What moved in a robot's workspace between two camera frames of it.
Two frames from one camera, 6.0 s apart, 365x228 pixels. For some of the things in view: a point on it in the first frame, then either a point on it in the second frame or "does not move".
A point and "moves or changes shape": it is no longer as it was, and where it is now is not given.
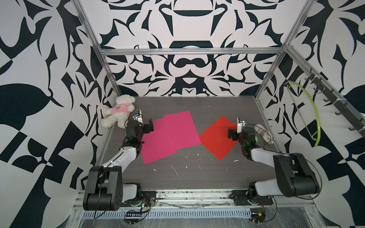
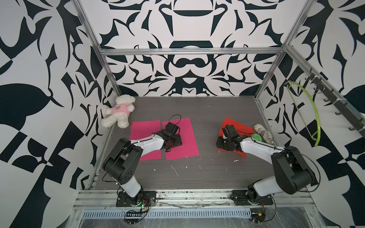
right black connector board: x=258 y=215 does not move
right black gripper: x=234 y=134 to x=218 y=143
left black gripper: x=146 y=127 to x=178 y=140
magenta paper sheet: x=182 y=130 moves or changes shape
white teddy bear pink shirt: x=119 y=113 does not move
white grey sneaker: x=264 y=134 does not move
